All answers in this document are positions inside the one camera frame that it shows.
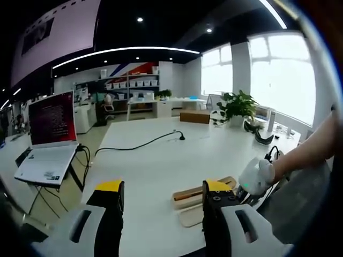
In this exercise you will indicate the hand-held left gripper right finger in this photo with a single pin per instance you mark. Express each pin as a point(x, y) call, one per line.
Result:
point(241, 227)

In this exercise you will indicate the shelf of white bins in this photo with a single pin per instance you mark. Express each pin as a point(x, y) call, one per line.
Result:
point(131, 81)

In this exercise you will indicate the potted green plant white pot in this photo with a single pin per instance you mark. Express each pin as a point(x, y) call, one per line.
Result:
point(238, 105)

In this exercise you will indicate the brown cardboard box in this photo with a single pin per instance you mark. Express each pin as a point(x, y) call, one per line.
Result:
point(195, 117)

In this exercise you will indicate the large hanging display screen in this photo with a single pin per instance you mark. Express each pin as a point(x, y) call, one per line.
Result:
point(61, 34)

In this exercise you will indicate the curved ceiling light strip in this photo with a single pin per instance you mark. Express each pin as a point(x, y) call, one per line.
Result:
point(126, 52)

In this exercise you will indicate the small background green plant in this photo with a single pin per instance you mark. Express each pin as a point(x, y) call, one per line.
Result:
point(164, 93)

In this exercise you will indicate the person's right hand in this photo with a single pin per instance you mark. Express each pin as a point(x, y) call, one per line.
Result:
point(268, 171)

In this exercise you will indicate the white laptop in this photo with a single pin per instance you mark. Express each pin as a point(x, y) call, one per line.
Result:
point(51, 134)

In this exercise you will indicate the black folding laptop stand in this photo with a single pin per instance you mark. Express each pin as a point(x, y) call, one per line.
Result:
point(48, 198)

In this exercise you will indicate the beige cutlery case lid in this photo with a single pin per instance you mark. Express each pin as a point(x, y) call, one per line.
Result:
point(191, 217)

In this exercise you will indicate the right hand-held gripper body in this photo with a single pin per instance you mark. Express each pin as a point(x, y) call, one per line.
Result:
point(252, 174)

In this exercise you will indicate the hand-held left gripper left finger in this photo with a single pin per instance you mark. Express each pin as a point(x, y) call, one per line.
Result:
point(88, 227)

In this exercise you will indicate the black headset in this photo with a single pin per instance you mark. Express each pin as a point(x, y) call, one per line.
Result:
point(261, 136)

